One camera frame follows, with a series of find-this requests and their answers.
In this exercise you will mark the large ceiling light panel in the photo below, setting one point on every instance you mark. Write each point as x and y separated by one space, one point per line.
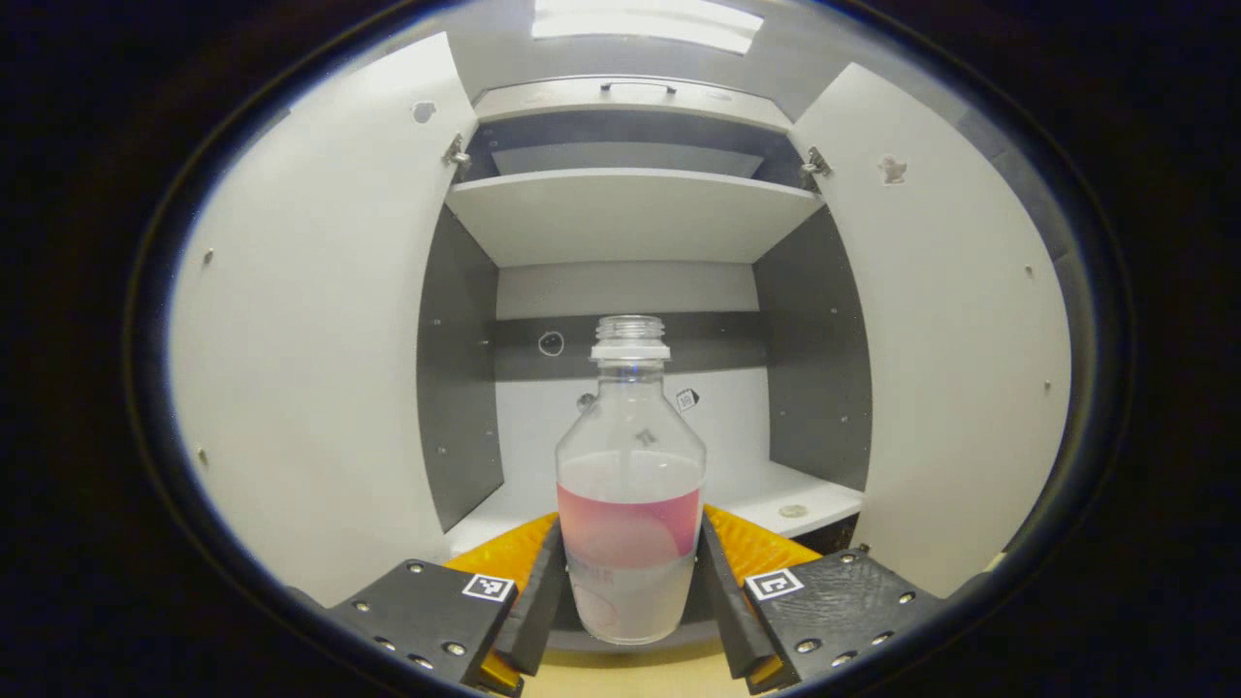
645 24

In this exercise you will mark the grey cabinet body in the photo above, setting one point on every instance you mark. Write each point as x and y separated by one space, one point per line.
630 213

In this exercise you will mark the clear plastic bottle pink label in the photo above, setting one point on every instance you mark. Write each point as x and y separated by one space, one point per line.
630 543

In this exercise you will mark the grey cabinet door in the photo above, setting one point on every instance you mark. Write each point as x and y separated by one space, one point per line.
960 339
310 339

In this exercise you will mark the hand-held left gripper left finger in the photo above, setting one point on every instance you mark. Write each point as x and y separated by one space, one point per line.
543 611

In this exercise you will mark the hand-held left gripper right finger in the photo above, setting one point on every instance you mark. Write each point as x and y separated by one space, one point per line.
722 611

